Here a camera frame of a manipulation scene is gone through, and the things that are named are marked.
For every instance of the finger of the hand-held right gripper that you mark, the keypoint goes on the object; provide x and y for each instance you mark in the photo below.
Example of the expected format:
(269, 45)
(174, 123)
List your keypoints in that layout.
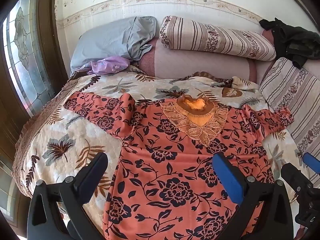
(295, 177)
(312, 162)

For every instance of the orange floral garment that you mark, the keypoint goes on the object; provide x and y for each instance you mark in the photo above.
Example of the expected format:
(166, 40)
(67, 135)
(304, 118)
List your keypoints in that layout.
(175, 160)

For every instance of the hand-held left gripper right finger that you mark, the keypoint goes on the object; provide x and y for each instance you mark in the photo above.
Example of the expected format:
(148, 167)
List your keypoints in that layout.
(227, 177)

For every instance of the striped floral bolster pillow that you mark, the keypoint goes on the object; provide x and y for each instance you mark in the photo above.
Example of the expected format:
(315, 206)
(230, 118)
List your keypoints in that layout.
(212, 35)

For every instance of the black clothing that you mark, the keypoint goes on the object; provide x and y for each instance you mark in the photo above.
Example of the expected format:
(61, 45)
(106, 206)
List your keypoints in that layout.
(292, 40)

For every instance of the striped floral flat pillow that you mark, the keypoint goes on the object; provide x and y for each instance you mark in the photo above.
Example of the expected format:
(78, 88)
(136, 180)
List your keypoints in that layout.
(295, 90)

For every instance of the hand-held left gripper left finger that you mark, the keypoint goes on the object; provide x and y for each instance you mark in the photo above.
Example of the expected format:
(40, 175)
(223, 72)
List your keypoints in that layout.
(93, 172)

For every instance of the stained glass window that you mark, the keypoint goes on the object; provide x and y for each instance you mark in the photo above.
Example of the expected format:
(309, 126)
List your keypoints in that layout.
(25, 55)

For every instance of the mauve bolster cushion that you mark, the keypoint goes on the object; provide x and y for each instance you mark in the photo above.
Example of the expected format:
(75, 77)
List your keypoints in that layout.
(195, 62)

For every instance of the grey pillow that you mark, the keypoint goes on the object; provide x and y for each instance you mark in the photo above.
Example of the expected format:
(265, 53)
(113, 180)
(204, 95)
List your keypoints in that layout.
(110, 40)

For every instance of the purple floral cloth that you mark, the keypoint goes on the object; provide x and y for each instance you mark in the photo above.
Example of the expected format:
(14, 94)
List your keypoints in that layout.
(110, 65)

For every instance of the leaf print blanket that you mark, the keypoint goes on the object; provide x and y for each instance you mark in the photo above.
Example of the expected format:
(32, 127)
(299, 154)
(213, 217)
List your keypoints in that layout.
(75, 130)

